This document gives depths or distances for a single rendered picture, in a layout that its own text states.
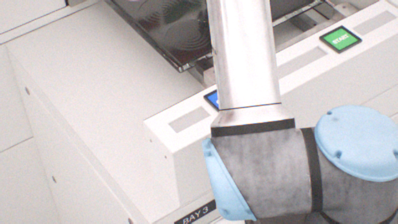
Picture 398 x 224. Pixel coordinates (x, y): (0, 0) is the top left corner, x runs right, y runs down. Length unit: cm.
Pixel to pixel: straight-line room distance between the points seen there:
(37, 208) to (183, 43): 78
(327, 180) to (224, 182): 13
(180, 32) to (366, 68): 38
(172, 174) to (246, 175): 31
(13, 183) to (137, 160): 66
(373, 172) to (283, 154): 11
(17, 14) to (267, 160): 88
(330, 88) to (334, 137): 41
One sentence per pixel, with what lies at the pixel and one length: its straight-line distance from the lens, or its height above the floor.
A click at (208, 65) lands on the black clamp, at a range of 146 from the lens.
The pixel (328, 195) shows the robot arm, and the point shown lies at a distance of 100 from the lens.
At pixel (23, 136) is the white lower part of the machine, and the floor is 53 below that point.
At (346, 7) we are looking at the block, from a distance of 159.
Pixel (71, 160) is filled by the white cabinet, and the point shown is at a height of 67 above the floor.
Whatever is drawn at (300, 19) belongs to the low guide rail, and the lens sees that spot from 166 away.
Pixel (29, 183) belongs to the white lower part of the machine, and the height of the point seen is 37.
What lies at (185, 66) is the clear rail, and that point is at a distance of 146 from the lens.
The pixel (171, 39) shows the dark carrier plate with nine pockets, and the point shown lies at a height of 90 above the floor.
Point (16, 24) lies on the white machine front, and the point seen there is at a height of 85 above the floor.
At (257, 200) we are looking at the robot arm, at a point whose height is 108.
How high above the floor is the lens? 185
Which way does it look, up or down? 44 degrees down
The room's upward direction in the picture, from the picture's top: 5 degrees counter-clockwise
